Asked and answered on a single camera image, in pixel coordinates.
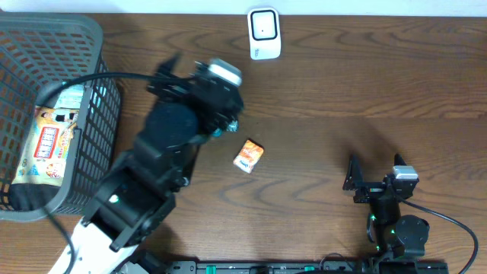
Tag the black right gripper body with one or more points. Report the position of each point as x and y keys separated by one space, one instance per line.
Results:
x=370 y=190

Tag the white barcode scanner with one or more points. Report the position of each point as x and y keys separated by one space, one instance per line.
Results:
x=264 y=33

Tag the orange snack bag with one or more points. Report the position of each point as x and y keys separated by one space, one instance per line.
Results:
x=44 y=157

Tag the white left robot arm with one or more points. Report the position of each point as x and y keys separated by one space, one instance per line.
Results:
x=138 y=192

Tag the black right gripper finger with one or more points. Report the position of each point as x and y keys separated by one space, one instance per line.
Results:
x=398 y=160
x=354 y=177

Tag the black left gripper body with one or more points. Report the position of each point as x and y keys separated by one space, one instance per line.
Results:
x=163 y=90

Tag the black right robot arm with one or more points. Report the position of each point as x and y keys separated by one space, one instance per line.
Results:
x=402 y=235

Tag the grey plastic basket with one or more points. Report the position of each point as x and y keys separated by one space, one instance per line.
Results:
x=39 y=52

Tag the teal wet wipes pack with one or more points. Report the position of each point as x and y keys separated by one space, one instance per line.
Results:
x=73 y=97

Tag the small orange box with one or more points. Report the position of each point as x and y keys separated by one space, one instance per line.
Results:
x=248 y=156

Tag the teal mouthwash bottle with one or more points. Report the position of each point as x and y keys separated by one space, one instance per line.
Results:
x=231 y=127

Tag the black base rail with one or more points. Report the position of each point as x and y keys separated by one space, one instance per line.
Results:
x=328 y=266

